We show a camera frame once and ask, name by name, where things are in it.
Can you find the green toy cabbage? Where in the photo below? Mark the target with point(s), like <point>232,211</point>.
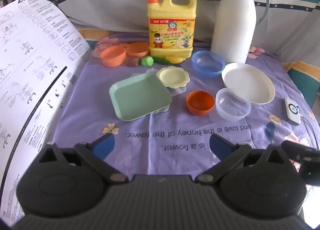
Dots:
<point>147,61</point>

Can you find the small red-orange bowl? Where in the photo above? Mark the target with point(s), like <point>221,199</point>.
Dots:
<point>200,102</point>

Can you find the brown toy food piece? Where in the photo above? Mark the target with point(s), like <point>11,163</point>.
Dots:
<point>133,62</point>

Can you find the teal orange striped sheet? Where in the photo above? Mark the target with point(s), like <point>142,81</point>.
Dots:
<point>303,80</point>

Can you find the green square plate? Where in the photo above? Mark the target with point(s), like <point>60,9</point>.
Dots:
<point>140,95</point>

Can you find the purple floral printed cloth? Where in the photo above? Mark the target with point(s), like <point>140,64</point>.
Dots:
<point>175,130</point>

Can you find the blue plastic bowl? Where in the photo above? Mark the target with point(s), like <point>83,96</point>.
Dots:
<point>207,64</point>

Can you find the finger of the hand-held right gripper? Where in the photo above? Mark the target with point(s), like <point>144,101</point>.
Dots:
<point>297,148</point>

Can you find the yellow detergent pump bottle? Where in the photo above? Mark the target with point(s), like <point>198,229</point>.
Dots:
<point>171,22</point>

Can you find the yellow toy lemon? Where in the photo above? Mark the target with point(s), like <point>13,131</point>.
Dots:
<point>175,58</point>

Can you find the yellow flower-shaped plate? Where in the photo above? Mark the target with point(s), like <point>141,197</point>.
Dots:
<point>173,76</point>

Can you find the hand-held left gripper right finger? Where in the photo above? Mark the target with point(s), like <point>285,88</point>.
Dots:
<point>220,146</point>

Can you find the clear plastic bowl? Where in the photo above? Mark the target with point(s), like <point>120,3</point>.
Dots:
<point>232,105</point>

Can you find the white power bank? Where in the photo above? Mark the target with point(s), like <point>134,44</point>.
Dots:
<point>292,110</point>

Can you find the printed instruction sheet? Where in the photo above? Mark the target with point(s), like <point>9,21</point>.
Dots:
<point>32,75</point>

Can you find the orange shallow bowl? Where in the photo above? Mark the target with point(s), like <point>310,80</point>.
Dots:
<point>137,48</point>

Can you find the green toy cucumber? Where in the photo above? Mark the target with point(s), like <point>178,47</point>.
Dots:
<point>161,60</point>

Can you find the white oval plate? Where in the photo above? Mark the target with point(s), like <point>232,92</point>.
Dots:
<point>247,82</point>

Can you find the white thermos jug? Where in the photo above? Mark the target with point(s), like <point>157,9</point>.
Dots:
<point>235,17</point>

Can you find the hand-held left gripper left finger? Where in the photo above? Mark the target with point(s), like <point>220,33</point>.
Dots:
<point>103,145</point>

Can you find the orange toy pot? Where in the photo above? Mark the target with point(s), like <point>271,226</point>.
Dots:
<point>113,56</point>

